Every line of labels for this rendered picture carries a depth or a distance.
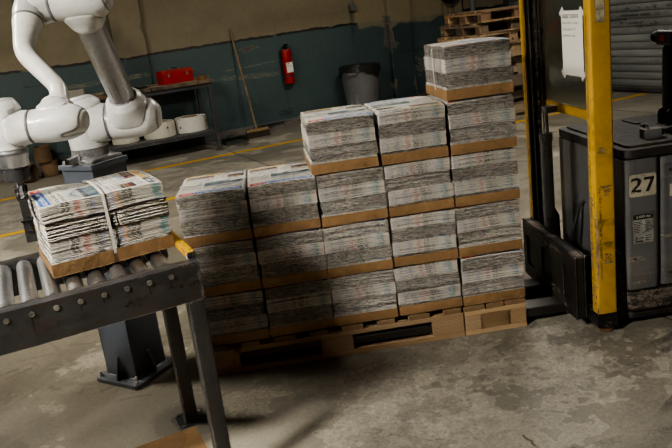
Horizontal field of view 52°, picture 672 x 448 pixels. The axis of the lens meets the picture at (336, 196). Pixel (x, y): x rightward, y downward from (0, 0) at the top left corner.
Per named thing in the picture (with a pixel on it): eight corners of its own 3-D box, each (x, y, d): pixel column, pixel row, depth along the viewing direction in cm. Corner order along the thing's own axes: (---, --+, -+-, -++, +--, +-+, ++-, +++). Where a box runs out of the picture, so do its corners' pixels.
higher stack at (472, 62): (443, 303, 351) (419, 44, 319) (500, 294, 353) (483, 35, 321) (465, 336, 314) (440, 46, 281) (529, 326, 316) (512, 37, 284)
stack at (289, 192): (213, 340, 342) (184, 176, 322) (444, 303, 351) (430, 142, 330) (208, 378, 305) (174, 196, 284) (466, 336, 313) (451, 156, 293)
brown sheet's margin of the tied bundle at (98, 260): (88, 245, 240) (85, 233, 239) (107, 265, 215) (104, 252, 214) (39, 257, 232) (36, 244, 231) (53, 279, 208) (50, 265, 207)
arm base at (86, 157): (53, 167, 289) (50, 154, 287) (94, 155, 307) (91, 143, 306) (83, 167, 280) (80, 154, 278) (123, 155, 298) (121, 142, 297)
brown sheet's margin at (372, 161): (304, 159, 325) (302, 150, 324) (364, 150, 328) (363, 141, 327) (311, 175, 288) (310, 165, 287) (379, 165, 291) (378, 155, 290)
